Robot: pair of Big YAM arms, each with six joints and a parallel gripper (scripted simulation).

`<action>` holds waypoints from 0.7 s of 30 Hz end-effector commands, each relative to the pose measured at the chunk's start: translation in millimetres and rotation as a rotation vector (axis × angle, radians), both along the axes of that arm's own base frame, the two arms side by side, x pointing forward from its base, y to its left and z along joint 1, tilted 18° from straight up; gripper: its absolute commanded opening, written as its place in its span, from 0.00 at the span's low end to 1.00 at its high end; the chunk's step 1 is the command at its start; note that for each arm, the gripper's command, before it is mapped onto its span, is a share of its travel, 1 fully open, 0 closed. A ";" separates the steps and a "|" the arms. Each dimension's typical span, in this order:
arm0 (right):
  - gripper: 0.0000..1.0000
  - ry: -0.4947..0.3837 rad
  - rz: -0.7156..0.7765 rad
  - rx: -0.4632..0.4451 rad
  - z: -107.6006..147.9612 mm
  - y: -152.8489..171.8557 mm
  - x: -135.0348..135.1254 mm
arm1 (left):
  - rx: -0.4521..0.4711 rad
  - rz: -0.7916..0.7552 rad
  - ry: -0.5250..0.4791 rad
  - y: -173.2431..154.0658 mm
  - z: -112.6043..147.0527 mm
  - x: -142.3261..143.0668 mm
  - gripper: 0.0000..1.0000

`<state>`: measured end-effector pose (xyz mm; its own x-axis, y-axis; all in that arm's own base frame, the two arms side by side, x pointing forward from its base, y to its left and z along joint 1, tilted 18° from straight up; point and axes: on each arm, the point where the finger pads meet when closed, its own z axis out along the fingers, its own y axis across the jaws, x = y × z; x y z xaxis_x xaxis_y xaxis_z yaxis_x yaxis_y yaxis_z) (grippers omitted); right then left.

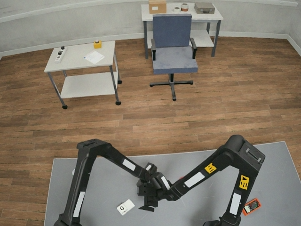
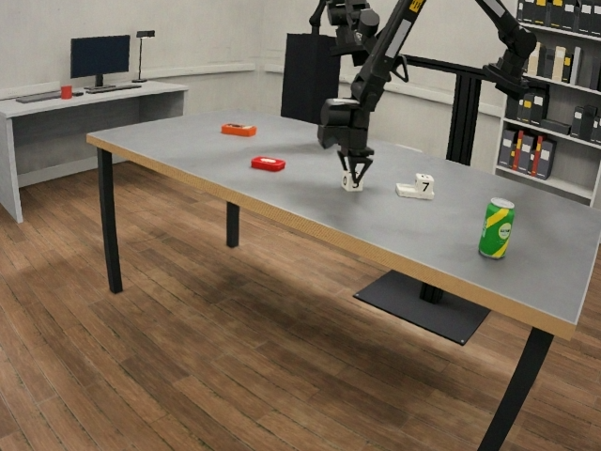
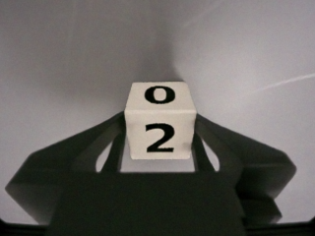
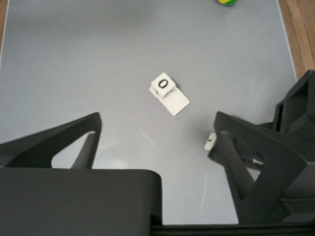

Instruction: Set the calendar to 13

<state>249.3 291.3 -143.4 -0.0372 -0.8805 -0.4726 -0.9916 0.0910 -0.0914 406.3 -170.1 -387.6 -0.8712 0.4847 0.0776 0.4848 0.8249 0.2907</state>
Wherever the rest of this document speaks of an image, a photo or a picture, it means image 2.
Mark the green soda can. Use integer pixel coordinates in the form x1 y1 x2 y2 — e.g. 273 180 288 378
478 198 515 259

